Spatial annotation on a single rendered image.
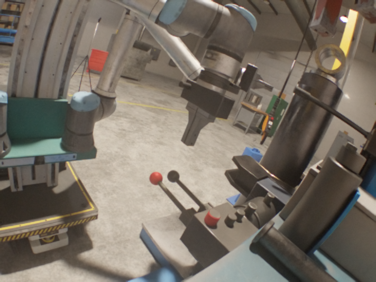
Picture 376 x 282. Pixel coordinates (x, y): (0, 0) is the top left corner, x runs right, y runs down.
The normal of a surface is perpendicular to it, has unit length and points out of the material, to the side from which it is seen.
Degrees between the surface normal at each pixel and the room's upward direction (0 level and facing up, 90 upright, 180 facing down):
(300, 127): 90
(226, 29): 111
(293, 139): 90
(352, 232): 90
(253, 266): 0
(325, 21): 90
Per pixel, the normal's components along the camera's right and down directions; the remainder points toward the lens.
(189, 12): 0.00, 0.68
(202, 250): -0.70, -0.03
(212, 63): -0.48, 0.14
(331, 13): -0.03, 0.35
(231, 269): 0.37, -0.87
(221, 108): 0.61, 0.50
